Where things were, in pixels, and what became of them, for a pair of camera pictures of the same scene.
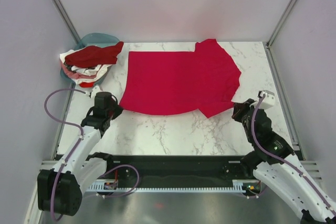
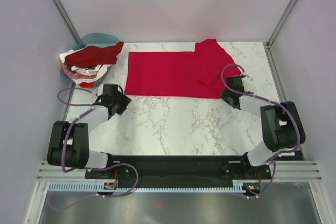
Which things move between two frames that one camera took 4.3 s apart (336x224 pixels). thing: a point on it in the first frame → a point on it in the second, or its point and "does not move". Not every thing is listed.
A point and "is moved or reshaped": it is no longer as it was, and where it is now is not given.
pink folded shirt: x=75 y=75 does not move
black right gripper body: x=240 y=116 → x=225 y=95
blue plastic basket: x=94 y=39 does not move
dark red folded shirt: x=93 y=55 does not move
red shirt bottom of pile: x=90 y=84 does not move
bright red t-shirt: x=175 y=83 is moved or reshaped
